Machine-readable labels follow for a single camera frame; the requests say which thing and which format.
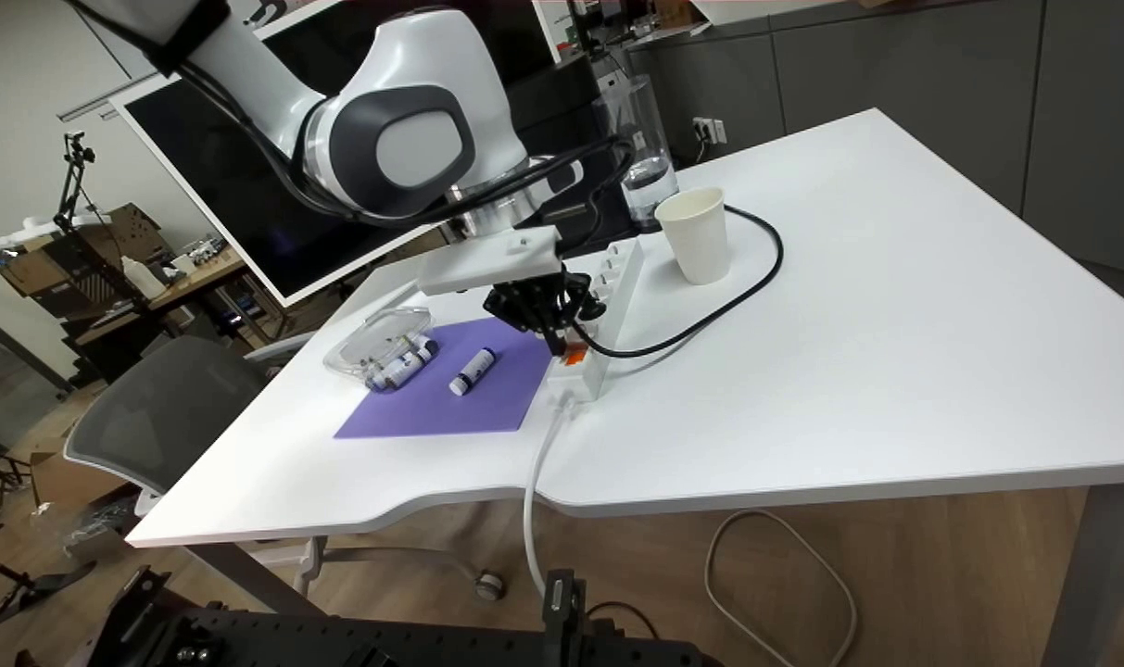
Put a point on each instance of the grey cabinet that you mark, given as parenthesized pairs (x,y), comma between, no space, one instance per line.
(895,65)

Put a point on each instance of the clear plastic case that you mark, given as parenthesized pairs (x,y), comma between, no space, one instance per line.
(376,338)

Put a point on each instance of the white paper cup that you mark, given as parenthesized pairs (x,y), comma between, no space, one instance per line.
(696,236)

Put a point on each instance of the camera on tripod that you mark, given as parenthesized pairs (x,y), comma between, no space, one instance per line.
(76,176)

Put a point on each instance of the clear plastic jar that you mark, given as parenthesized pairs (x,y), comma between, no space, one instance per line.
(650,176)

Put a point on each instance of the white and purple tube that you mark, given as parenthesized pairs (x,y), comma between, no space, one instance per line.
(473,371)
(411,366)
(387,369)

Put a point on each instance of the wall socket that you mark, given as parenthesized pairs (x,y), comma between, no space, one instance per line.
(709,131)

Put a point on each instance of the wooden table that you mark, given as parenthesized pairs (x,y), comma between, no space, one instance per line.
(200,283)

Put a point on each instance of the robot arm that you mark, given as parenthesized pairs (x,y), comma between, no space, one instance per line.
(413,83)

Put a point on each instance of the stack of cardboard boxes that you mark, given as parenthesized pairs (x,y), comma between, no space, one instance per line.
(70,264)

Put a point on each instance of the stand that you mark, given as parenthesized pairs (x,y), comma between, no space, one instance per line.
(6,574)

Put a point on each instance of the white power strip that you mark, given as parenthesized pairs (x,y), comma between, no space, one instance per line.
(617,287)

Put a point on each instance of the purple mat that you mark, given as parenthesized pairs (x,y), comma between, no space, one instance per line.
(460,412)

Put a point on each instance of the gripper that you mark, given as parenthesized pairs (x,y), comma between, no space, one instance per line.
(536,289)

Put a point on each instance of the white plastic bottle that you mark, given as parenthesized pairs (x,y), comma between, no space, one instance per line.
(140,278)

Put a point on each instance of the grey office chair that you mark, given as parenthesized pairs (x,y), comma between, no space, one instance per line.
(168,408)

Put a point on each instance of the cardboard box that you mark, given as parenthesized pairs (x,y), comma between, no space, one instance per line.
(70,482)

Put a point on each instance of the large white-framed monitor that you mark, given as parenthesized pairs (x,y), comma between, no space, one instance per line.
(209,176)

